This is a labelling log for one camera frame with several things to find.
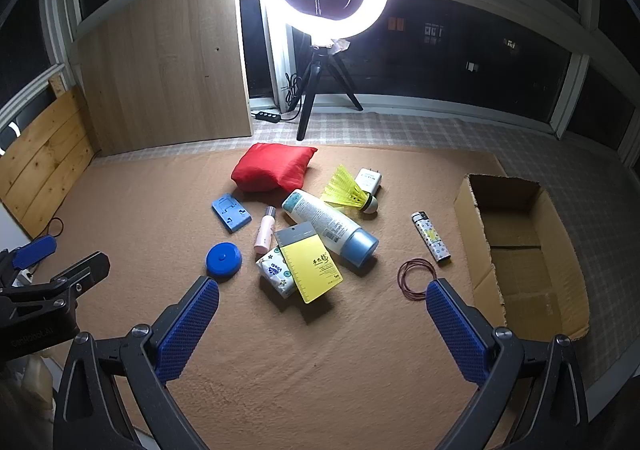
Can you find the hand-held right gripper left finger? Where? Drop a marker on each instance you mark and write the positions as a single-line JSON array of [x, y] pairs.
[[187, 325]]

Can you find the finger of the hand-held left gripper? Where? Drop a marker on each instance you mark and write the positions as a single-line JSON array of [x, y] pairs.
[[75, 275], [35, 250]]

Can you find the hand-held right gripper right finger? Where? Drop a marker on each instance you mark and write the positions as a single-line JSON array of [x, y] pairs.
[[457, 330]]

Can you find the dark red rubber band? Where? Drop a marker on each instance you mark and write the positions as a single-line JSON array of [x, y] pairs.
[[400, 280]]

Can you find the patterned white lighter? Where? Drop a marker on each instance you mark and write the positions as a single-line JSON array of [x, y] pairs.
[[430, 237]]

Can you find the white tissue packet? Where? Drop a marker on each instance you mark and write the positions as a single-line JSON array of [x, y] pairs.
[[272, 272]]

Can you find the cardboard box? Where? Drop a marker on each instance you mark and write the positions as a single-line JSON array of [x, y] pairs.
[[525, 250]]

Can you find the blue phone stand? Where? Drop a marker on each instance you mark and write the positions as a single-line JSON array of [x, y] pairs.
[[230, 212]]

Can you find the small pink bottle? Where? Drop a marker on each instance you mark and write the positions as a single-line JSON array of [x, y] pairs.
[[263, 230]]

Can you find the yellow notebook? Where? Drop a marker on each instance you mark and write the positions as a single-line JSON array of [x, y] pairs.
[[310, 265]]

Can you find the white bottle with blue cap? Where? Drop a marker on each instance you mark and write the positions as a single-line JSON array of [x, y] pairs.
[[325, 222]]

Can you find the white charger plug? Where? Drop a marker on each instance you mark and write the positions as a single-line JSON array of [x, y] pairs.
[[369, 179]]

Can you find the red fabric pouch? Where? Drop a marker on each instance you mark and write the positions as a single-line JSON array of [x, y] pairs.
[[272, 168]]

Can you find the yellow shuttlecock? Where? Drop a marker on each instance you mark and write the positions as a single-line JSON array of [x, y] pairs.
[[345, 190]]

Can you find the white power strip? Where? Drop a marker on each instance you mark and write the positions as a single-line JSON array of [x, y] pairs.
[[24, 275]]

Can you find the pine plank board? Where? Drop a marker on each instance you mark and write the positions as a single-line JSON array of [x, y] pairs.
[[45, 165]]

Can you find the light wooden board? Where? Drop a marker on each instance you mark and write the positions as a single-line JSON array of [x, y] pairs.
[[165, 70]]

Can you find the black power strip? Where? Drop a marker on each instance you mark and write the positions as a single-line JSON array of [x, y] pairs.
[[267, 116]]

